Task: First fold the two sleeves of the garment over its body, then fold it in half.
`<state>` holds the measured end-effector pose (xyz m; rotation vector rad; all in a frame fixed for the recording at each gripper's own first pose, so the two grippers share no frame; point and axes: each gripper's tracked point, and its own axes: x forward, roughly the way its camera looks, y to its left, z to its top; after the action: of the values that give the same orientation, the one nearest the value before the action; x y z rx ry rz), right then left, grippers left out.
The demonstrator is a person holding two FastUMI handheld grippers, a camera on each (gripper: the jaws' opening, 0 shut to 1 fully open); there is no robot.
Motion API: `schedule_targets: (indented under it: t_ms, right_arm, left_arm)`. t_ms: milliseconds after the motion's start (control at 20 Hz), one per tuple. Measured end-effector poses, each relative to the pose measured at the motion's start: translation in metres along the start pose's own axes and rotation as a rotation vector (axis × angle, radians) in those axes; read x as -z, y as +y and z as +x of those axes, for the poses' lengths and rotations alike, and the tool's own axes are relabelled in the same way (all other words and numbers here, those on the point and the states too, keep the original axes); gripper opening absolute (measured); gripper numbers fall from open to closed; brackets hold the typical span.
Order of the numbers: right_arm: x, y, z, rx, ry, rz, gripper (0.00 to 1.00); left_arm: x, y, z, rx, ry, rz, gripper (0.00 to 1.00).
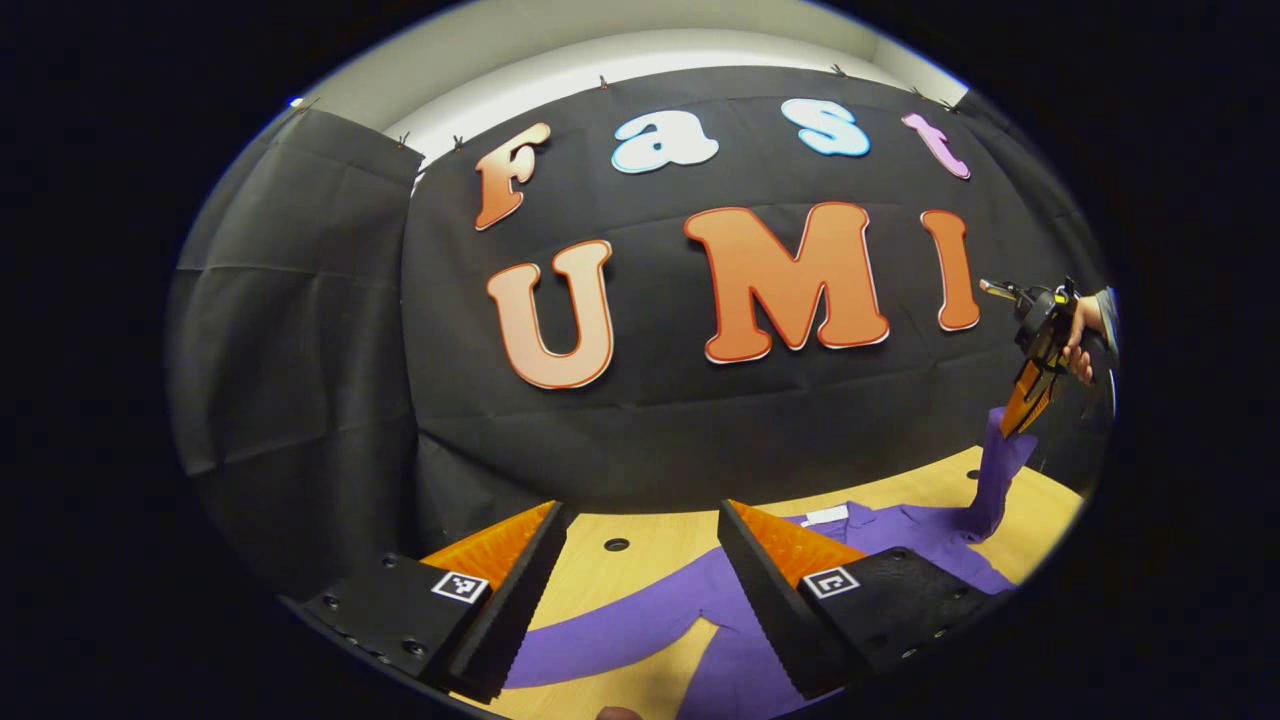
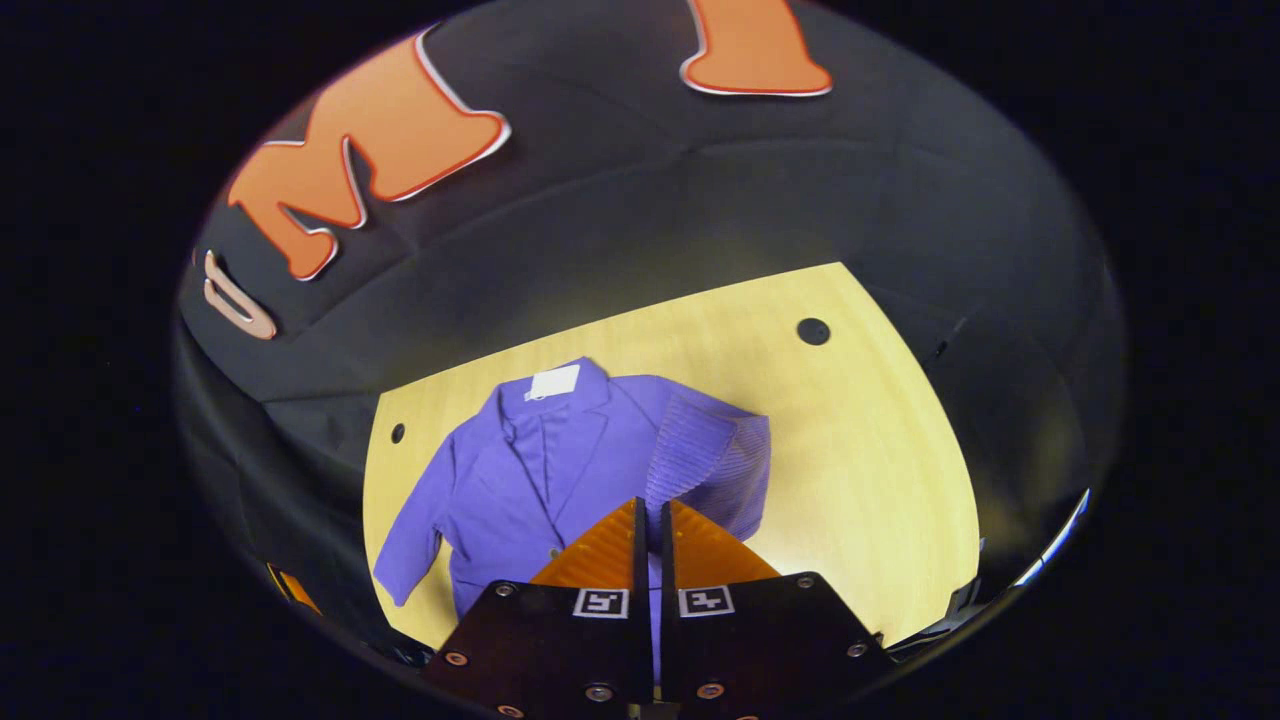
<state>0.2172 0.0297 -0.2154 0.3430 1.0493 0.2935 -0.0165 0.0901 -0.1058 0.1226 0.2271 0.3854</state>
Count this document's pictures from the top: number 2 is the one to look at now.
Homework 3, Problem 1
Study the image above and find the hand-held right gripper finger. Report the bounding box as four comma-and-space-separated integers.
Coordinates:
658, 500, 896, 720
420, 497, 653, 720

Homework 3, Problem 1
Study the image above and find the purple jacket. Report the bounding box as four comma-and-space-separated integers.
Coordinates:
373, 357, 773, 691

